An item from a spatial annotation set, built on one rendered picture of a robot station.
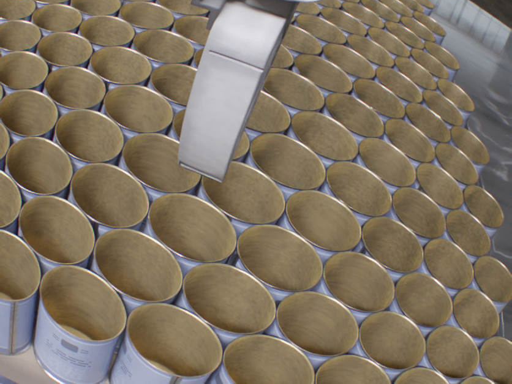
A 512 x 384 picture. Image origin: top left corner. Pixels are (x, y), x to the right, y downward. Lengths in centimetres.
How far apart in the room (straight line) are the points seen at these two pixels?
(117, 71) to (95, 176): 18
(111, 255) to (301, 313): 15
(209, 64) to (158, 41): 57
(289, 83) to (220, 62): 59
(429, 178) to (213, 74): 60
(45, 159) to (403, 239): 33
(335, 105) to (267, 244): 24
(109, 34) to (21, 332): 41
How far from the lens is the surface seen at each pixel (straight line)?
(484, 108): 130
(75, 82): 74
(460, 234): 82
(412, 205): 79
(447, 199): 85
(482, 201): 88
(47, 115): 68
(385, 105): 92
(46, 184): 66
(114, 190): 64
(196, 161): 33
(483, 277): 79
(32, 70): 74
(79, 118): 68
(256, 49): 25
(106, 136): 68
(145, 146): 68
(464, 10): 160
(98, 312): 57
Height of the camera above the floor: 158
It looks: 36 degrees down
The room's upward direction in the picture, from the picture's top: 25 degrees clockwise
